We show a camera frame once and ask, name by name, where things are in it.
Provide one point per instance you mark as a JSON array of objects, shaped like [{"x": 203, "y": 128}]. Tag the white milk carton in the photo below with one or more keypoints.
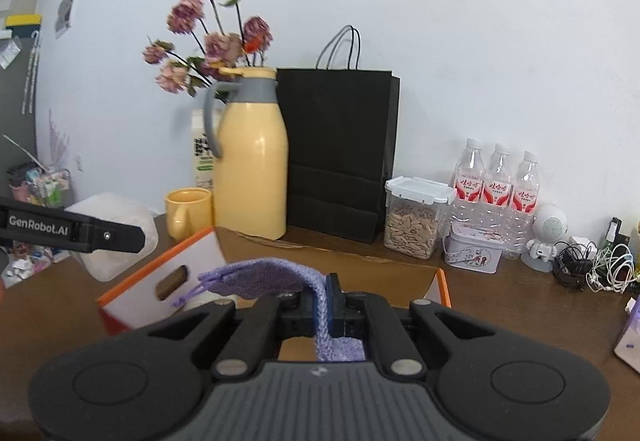
[{"x": 203, "y": 160}]

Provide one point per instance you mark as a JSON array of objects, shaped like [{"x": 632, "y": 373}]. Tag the clear nut container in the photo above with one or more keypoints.
[{"x": 416, "y": 212}]

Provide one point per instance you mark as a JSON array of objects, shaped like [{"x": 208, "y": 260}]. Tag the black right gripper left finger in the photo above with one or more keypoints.
[{"x": 140, "y": 385}]

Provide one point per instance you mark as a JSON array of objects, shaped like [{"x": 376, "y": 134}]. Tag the water bottle left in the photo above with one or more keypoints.
[{"x": 468, "y": 182}]

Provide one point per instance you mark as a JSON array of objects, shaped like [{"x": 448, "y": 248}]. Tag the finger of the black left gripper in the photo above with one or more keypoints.
[{"x": 113, "y": 236}]

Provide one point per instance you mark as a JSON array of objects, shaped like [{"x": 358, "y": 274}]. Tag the water bottle right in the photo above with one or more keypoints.
[{"x": 522, "y": 204}]

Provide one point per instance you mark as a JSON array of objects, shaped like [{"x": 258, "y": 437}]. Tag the yellow thermos jug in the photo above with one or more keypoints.
[{"x": 246, "y": 133}]

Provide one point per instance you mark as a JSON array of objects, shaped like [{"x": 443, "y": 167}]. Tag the black paper bag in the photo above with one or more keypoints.
[{"x": 342, "y": 127}]

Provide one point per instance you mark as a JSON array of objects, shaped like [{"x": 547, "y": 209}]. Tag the white robot toy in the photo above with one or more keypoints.
[{"x": 549, "y": 227}]

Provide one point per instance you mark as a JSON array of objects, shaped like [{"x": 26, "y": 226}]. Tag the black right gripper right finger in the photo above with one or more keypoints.
[{"x": 442, "y": 375}]

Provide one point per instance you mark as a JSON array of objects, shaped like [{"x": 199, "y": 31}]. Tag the water bottle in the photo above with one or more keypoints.
[
  {"x": 497, "y": 188},
  {"x": 522, "y": 204},
  {"x": 468, "y": 182}
]

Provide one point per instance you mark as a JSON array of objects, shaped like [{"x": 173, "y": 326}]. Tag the dried pink rose bouquet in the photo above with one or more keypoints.
[{"x": 223, "y": 38}]

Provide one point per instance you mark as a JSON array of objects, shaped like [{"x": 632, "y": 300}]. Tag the white tin box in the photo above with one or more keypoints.
[{"x": 473, "y": 249}]

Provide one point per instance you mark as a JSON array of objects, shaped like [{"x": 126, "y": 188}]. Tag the yellow ceramic mug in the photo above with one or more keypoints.
[{"x": 188, "y": 211}]

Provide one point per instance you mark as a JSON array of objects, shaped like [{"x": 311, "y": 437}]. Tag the purple tissue pack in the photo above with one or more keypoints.
[{"x": 627, "y": 348}]

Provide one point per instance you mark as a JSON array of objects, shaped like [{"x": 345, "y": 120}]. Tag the translucent plastic cotton box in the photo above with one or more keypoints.
[{"x": 105, "y": 265}]

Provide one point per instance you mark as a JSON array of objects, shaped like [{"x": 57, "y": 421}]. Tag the water bottle middle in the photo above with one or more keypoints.
[{"x": 497, "y": 188}]

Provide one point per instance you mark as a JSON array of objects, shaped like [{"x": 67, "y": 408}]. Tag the purple knitted pouch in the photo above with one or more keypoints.
[{"x": 254, "y": 278}]

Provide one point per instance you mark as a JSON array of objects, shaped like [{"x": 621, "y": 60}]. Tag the red cardboard box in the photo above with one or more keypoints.
[{"x": 218, "y": 261}]

